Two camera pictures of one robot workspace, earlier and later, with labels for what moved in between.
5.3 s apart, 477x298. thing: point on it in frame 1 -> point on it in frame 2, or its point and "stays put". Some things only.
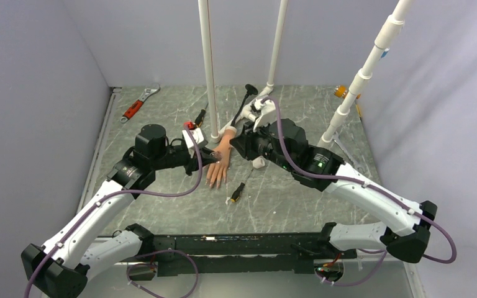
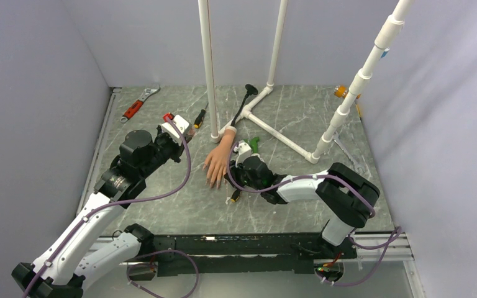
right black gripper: x=246 y=145 -> x=235 y=171
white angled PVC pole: x=391 y=27 stays put
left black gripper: x=192 y=164 -> x=178 y=149
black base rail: x=241 y=254 stays put
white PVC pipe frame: x=203 y=7 stays put
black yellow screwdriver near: x=236 y=194 stays put
